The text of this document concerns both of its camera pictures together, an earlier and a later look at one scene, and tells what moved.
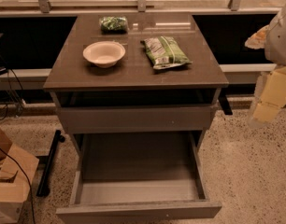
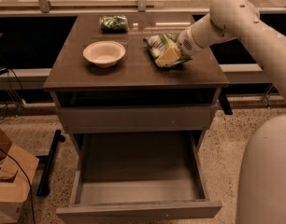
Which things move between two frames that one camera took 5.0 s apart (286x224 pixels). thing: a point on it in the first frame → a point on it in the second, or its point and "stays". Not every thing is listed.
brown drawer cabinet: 138,105 stays
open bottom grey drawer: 137,176 stays
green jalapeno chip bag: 164,52 stays
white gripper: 280,42 → 185,44
